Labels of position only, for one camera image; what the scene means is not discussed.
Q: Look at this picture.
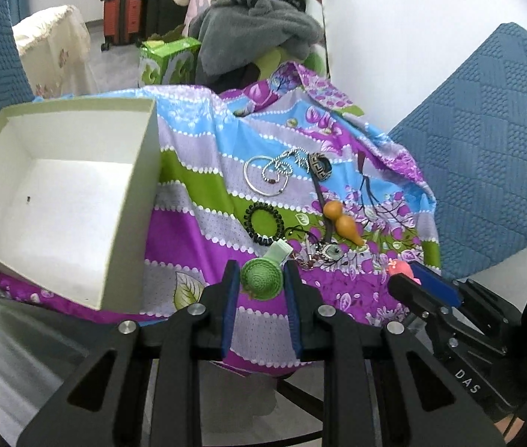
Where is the pink small clip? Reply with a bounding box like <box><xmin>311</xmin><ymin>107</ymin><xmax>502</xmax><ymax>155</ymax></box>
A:
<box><xmin>387</xmin><ymin>259</ymin><xmax>421</xmax><ymax>285</ymax></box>

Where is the green eye bead charm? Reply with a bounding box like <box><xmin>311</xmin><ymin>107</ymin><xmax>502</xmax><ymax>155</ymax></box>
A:
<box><xmin>321</xmin><ymin>243</ymin><xmax>344</xmax><ymax>262</ymax></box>

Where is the red bead charm string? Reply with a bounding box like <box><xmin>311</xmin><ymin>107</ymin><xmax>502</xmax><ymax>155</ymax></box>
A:
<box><xmin>285</xmin><ymin>226</ymin><xmax>325</xmax><ymax>271</ymax></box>

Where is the orange gourd ornament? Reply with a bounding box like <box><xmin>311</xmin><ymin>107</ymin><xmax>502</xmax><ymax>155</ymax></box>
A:
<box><xmin>323</xmin><ymin>201</ymin><xmax>365</xmax><ymax>246</ymax></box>

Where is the black coil hair tie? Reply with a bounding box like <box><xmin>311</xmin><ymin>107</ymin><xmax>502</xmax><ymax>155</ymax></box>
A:
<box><xmin>242</xmin><ymin>202</ymin><xmax>286</xmax><ymax>247</ymax></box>

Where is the silver bangle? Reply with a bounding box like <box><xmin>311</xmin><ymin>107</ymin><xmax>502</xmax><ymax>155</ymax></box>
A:
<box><xmin>242</xmin><ymin>155</ymin><xmax>292</xmax><ymax>198</ymax></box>

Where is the silver bead chain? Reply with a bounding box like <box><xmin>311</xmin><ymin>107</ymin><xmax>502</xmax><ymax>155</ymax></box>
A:
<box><xmin>260</xmin><ymin>146</ymin><xmax>311</xmax><ymax>185</ymax></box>

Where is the colourful floral cloth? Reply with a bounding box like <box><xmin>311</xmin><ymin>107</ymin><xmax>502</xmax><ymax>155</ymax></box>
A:
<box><xmin>0</xmin><ymin>60</ymin><xmax>442</xmax><ymax>375</ymax></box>

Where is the white cardboard box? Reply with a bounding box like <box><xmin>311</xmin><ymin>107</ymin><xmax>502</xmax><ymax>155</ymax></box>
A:
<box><xmin>0</xmin><ymin>97</ymin><xmax>160</xmax><ymax>314</ymax></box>

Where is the grey fleece garment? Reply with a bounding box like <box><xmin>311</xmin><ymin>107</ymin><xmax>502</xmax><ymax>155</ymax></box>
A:
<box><xmin>189</xmin><ymin>0</ymin><xmax>323</xmax><ymax>86</ymax></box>

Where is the green cardboard box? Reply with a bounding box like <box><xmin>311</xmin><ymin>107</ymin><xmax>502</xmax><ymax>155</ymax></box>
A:
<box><xmin>138</xmin><ymin>37</ymin><xmax>201</xmax><ymax>87</ymax></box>

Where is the cream lace covered table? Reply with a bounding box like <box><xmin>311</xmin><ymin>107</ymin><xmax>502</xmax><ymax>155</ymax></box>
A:
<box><xmin>12</xmin><ymin>5</ymin><xmax>98</xmax><ymax>99</ymax></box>

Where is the red suitcase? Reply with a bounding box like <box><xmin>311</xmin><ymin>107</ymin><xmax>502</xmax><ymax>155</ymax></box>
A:
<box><xmin>101</xmin><ymin>0</ymin><xmax>143</xmax><ymax>51</ymax></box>

